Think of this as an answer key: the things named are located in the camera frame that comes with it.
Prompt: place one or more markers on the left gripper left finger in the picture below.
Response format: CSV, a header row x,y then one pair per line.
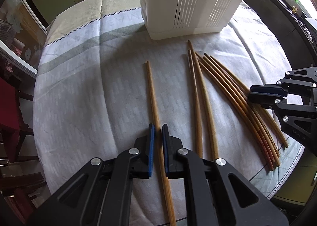
x,y
100,192

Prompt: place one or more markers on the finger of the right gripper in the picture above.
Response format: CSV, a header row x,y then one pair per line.
x,y
300,82
296,120

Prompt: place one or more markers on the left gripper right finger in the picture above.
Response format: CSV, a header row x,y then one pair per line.
x,y
215,192

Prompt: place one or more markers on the light wooden chopstick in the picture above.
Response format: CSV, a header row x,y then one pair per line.
x,y
165,181

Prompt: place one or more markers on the brown wooden chopstick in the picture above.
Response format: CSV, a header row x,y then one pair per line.
x,y
207,105

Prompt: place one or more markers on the dark wooden chopstick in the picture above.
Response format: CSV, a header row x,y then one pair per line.
x,y
197,109

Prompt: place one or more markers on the red chair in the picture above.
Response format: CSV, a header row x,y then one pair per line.
x,y
13,128

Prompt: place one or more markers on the grey patterned tablecloth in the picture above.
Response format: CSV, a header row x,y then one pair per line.
x,y
91,91

